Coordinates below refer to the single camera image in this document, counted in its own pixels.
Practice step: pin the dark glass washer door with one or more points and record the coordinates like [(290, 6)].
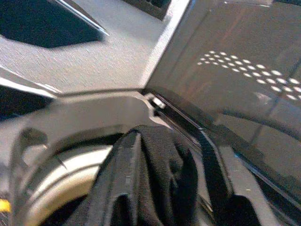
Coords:
[(223, 82)]

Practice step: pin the black cloth garment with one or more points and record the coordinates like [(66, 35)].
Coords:
[(162, 169)]

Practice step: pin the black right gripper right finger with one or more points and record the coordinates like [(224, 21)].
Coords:
[(218, 174)]

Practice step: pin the grey washing machine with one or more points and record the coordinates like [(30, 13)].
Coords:
[(94, 66)]

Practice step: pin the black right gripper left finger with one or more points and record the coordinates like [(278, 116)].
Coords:
[(117, 169)]

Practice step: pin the small yellow object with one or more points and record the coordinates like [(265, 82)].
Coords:
[(4, 206)]

